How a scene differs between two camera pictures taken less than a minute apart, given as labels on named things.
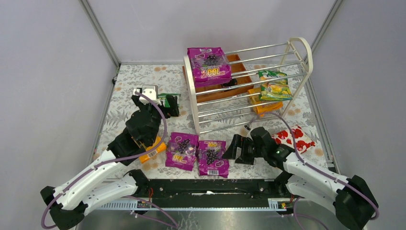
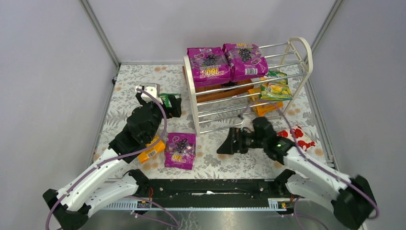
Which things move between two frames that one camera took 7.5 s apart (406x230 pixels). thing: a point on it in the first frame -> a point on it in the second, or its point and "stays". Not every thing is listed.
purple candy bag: [182, 150] stays
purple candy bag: [210, 65] stays
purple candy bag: [212, 159] -> [245, 60]
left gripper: [165, 109] stays
